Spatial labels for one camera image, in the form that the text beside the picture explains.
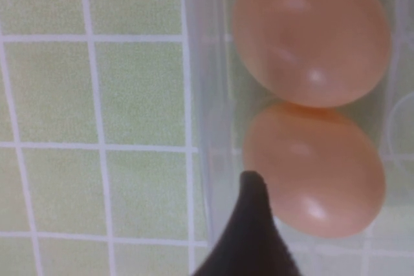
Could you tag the green checked tablecloth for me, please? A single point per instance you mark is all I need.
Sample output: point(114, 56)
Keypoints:
point(136, 95)

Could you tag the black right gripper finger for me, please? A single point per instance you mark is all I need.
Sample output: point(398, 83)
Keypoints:
point(246, 240)

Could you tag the orange plastic egg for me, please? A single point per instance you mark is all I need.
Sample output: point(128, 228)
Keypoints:
point(310, 37)
point(317, 172)

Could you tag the clear plastic egg box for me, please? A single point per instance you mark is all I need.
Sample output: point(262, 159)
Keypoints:
point(213, 95)

